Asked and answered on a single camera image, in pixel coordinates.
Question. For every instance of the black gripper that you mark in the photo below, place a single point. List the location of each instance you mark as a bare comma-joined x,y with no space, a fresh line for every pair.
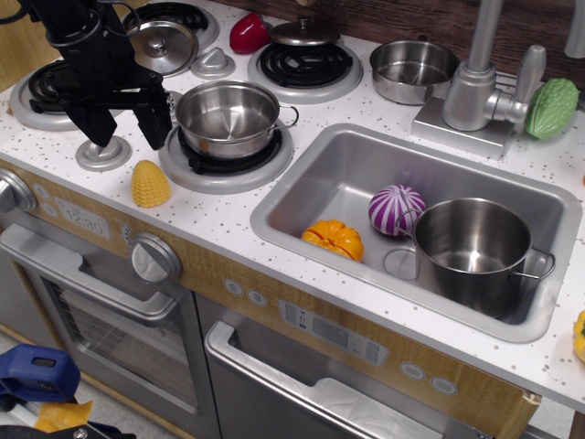
101,71

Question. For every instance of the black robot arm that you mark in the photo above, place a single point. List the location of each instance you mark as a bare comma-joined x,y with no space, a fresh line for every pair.
68,14

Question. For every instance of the grey front stove knob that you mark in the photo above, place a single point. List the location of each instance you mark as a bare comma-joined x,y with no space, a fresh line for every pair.
95,158

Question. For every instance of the grey stove knob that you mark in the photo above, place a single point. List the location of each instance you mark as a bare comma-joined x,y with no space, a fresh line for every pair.
213,65
95,158

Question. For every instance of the yellow toy corn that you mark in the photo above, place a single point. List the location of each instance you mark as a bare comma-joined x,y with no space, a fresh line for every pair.
149,185

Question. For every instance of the front right stove burner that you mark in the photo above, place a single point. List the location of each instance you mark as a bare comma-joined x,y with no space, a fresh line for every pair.
222,177

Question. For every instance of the front left stove burner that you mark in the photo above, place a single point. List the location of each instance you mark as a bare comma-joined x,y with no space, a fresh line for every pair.
35,103

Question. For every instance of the steel pan on stove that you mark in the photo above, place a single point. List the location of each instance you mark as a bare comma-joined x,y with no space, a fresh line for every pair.
231,119

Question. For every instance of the grey back stove knob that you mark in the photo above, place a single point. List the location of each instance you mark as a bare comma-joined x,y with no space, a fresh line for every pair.
213,65

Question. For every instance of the back right stove burner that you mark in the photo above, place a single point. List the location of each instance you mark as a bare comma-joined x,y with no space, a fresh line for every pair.
306,74

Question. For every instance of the oven clock display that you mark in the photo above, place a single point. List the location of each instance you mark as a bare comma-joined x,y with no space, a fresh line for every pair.
84,218

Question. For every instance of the left silver oven knob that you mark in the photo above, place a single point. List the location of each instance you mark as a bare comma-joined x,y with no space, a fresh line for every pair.
15,193

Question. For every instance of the silver oven knob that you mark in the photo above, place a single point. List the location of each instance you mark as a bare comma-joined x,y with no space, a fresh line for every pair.
15,193
152,259

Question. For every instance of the right silver oven knob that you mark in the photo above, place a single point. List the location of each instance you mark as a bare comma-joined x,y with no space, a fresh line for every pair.
152,259

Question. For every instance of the red toy pepper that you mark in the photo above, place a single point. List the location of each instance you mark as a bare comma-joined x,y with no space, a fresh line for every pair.
249,34

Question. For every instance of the silver toy sink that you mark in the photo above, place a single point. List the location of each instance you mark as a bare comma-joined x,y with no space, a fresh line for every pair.
346,165

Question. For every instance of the dark steel pot lid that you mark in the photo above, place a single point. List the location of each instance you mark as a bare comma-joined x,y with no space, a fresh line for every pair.
305,31

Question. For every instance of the toy oven door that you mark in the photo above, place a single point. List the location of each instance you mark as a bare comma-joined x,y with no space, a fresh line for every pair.
141,340

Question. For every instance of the orange toy pumpkin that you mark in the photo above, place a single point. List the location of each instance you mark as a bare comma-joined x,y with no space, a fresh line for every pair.
334,236

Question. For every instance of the blue clamp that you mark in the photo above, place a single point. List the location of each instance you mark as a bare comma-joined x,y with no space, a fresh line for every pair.
32,373

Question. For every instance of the purple striped toy onion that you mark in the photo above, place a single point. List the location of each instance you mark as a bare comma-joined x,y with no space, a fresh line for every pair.
394,210

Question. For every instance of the dishwasher control panel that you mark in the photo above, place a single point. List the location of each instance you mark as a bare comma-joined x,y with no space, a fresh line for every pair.
348,340

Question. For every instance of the steel bowl on counter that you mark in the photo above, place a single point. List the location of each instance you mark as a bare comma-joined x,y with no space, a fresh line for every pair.
411,72

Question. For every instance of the toy dishwasher door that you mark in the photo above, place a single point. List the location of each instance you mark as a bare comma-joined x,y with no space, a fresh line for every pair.
267,385

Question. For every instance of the silver toy faucet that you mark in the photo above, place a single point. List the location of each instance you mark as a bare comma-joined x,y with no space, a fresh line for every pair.
476,116

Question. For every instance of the large steel pot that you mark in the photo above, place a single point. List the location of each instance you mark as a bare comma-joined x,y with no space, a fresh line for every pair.
476,253

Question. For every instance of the green toy bitter gourd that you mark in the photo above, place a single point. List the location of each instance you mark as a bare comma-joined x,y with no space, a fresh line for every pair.
551,108

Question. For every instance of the yellow toy pepper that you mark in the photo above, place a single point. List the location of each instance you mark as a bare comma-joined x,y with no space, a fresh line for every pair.
579,336

